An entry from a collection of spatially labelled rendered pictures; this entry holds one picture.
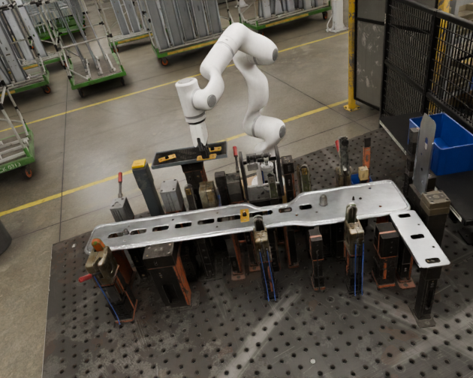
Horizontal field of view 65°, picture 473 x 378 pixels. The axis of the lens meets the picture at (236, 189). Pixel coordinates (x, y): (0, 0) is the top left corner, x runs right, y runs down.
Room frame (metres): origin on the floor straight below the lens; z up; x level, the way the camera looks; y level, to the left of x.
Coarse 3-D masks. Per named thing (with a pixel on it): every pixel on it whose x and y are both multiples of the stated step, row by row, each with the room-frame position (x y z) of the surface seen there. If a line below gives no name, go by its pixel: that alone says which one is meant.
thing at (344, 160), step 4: (340, 136) 1.38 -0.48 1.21; (344, 136) 1.37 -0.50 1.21; (340, 140) 1.36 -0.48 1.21; (344, 140) 1.34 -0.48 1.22; (340, 144) 1.36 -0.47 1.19; (344, 144) 1.33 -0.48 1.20; (340, 148) 1.36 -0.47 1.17; (344, 148) 1.36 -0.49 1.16; (340, 152) 1.36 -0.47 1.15; (344, 152) 1.36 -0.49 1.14; (340, 156) 1.35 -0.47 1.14; (344, 156) 1.36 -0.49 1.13; (340, 160) 1.35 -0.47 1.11; (344, 160) 1.36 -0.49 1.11; (348, 160) 1.35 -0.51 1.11; (340, 164) 1.35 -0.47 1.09; (344, 164) 1.35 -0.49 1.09; (348, 164) 1.34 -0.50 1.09; (340, 168) 1.35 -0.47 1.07; (348, 168) 1.34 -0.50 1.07; (348, 172) 1.34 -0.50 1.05
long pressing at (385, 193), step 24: (312, 192) 1.31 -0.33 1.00; (336, 192) 1.28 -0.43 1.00; (360, 192) 1.25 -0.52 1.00; (384, 192) 1.22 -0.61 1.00; (168, 216) 1.36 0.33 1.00; (192, 216) 1.32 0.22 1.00; (216, 216) 1.29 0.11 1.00; (264, 216) 1.22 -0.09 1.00; (288, 216) 1.19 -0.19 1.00; (312, 216) 1.16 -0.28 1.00; (336, 216) 1.13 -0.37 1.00; (360, 216) 1.10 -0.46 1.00; (384, 216) 1.08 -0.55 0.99; (120, 240) 1.26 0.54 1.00; (144, 240) 1.23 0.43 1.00; (168, 240) 1.20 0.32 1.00
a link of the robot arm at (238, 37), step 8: (232, 24) 1.64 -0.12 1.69; (240, 24) 1.64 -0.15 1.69; (224, 32) 1.60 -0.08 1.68; (232, 32) 1.59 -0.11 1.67; (240, 32) 1.60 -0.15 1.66; (248, 32) 1.64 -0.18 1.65; (224, 40) 1.56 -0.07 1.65; (232, 40) 1.56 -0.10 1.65; (240, 40) 1.59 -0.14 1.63; (248, 40) 1.62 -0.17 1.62; (256, 40) 1.64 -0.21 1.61; (264, 40) 1.66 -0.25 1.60; (232, 48) 1.55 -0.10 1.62; (240, 48) 1.63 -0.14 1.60; (248, 48) 1.63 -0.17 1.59; (256, 48) 1.63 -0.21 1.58; (264, 48) 1.63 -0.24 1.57; (272, 48) 1.64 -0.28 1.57; (256, 56) 1.63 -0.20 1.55; (264, 56) 1.63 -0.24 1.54; (272, 56) 1.63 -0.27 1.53; (264, 64) 1.67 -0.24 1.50
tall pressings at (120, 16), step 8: (112, 0) 10.57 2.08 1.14; (128, 0) 10.66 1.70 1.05; (120, 8) 10.56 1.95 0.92; (128, 8) 10.63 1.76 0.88; (144, 8) 10.48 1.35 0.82; (120, 16) 10.56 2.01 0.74; (128, 16) 10.53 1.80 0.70; (136, 16) 10.56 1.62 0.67; (120, 24) 10.54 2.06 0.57; (136, 24) 10.61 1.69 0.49; (144, 24) 10.39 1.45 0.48; (128, 32) 10.52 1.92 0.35
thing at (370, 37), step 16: (352, 0) 4.11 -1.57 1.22; (368, 0) 3.89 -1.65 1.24; (384, 0) 3.65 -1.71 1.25; (416, 0) 3.26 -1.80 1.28; (432, 0) 3.09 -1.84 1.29; (448, 0) 2.96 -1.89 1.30; (352, 16) 4.11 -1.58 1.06; (368, 16) 3.89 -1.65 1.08; (352, 32) 4.11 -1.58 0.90; (368, 32) 3.88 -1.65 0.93; (352, 48) 4.11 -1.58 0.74; (368, 48) 3.87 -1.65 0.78; (400, 48) 3.41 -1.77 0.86; (416, 48) 3.22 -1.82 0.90; (352, 64) 4.11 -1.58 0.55; (368, 64) 3.86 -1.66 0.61; (400, 64) 3.39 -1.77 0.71; (416, 64) 3.20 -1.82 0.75; (352, 80) 4.11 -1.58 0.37; (368, 80) 3.85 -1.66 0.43; (432, 80) 2.97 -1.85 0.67; (352, 96) 4.11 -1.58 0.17; (368, 96) 3.85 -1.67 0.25; (400, 112) 3.36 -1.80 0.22; (432, 112) 2.95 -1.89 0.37
